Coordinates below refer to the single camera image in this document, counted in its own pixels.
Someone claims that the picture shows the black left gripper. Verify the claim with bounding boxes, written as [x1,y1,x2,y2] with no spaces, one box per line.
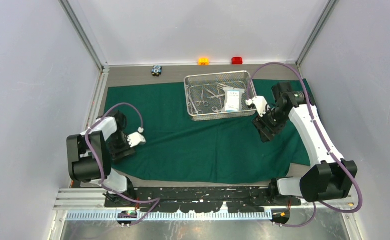
[106,130,135,165]

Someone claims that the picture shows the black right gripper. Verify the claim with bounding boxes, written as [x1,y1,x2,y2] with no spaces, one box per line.
[252,105,290,143]

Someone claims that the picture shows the green surgical drape cloth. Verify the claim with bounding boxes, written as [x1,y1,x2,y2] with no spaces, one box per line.
[105,82,310,184]

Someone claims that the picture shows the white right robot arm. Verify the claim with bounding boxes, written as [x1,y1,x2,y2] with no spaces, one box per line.
[245,82,357,205]

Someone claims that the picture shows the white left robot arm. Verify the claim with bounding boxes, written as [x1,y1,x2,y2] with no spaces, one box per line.
[66,110,136,207]

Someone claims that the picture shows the steel surgical forceps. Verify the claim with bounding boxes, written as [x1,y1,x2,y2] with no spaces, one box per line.
[189,90,208,115]

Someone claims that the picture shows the white sterile packet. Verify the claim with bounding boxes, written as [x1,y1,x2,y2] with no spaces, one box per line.
[224,89,242,112]

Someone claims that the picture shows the metal mesh instrument tray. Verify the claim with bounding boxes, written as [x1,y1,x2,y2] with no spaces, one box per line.
[184,70,256,121]

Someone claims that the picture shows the red toy block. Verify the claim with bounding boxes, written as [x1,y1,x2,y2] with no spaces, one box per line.
[231,56,243,65]

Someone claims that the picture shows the blue owl toy block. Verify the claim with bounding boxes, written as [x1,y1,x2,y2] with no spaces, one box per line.
[151,65,162,77]

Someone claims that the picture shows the yellow toy block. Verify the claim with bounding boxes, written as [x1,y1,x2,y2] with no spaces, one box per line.
[197,57,210,66]

